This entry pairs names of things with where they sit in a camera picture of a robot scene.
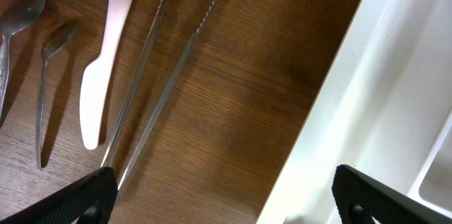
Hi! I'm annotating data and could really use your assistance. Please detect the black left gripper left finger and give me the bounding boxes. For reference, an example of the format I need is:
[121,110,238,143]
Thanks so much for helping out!
[1,167,118,223]

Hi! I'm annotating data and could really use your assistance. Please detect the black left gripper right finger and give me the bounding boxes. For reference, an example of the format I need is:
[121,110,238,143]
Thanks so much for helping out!
[331,165,451,224]

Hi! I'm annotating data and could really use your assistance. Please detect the steel kitchen tongs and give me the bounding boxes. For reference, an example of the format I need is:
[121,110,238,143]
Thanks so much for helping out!
[100,0,225,193]

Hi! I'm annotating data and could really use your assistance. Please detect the white cutlery tray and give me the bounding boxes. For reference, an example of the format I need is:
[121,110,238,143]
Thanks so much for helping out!
[258,0,451,223]

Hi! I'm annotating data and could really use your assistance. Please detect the small steel teaspoon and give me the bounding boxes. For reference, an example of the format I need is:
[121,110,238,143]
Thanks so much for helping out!
[35,20,79,170]

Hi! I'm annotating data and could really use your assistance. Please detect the large steel spoon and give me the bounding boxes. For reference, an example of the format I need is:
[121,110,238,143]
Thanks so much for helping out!
[0,0,47,123]

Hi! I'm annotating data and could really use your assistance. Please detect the white plastic knife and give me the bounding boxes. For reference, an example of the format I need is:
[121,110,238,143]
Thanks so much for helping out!
[79,0,133,150]

